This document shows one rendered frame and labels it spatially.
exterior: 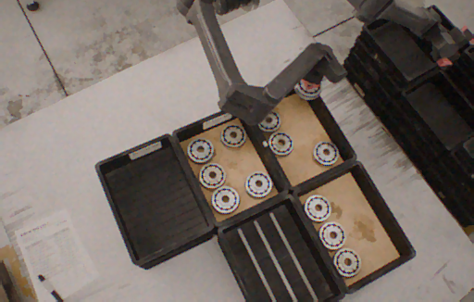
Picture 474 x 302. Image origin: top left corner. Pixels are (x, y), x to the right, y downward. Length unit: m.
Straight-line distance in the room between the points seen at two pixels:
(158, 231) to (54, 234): 0.44
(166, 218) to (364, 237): 0.75
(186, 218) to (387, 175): 0.89
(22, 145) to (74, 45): 1.21
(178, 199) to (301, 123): 0.59
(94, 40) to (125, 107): 1.17
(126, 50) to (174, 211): 1.57
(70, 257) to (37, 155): 0.46
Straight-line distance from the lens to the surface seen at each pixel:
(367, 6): 1.09
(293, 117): 1.72
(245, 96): 0.95
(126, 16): 3.06
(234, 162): 1.61
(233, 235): 1.54
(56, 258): 1.76
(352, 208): 1.65
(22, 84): 2.95
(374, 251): 1.65
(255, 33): 2.07
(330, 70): 1.34
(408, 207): 1.89
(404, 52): 2.50
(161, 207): 1.57
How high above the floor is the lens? 2.35
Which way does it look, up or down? 68 degrees down
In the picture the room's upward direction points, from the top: 11 degrees clockwise
